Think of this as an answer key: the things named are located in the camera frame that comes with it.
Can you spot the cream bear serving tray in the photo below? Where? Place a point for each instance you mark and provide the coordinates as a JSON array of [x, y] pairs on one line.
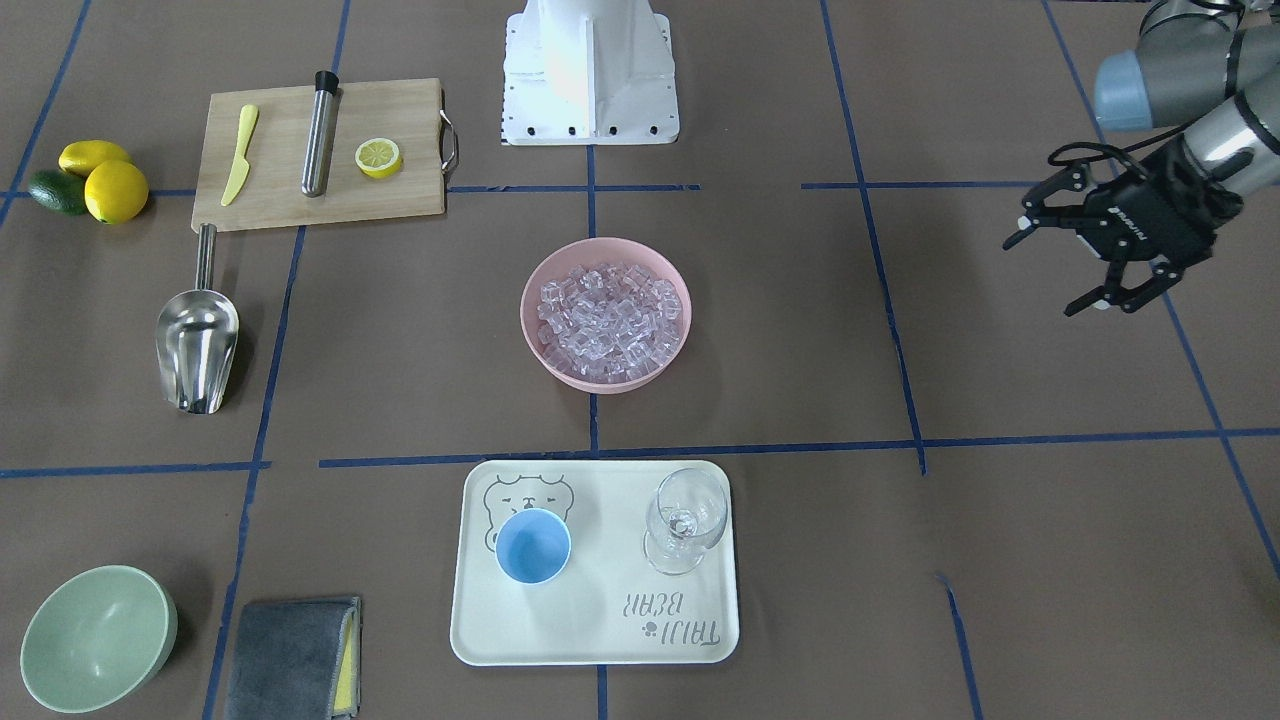
[[601, 602]]

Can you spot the pink bowl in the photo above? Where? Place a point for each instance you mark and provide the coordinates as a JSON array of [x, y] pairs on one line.
[[589, 252]]

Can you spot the clear wine glass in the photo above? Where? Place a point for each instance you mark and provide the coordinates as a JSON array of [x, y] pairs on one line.
[[685, 519]]

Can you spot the green bowl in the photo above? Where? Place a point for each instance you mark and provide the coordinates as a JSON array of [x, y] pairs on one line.
[[97, 638]]

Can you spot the yellow plastic knife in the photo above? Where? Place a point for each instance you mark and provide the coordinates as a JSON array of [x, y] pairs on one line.
[[240, 167]]

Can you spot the grey yellow folded cloth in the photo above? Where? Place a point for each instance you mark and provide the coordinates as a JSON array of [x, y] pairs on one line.
[[297, 659]]

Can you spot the clear ice cubes pile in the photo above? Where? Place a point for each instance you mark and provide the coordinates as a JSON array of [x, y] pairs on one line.
[[608, 323]]

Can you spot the light blue cup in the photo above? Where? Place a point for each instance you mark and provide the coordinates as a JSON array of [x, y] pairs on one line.
[[533, 547]]

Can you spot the stainless steel ice scoop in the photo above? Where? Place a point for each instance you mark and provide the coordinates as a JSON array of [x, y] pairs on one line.
[[196, 338]]

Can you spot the steel muddler black tip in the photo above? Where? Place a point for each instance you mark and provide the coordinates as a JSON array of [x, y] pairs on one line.
[[321, 135]]

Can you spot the yellow lemon front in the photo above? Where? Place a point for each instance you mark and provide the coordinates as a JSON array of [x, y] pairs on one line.
[[116, 192]]

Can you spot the half lemon slice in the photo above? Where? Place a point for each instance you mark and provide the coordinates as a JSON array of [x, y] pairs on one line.
[[379, 158]]

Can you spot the green lime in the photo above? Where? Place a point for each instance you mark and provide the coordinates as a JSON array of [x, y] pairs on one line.
[[58, 191]]

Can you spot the yellow lemon rear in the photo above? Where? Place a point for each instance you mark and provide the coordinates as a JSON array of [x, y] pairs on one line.
[[80, 158]]

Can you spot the yellow lemon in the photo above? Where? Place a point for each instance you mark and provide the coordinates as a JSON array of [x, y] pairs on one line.
[[80, 158], [116, 192]]

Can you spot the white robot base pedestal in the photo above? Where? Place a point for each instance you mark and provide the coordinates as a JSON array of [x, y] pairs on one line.
[[589, 73]]

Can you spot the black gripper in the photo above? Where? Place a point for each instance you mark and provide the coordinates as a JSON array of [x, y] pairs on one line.
[[1150, 214]]

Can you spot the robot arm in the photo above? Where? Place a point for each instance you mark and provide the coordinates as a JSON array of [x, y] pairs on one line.
[[1203, 80]]

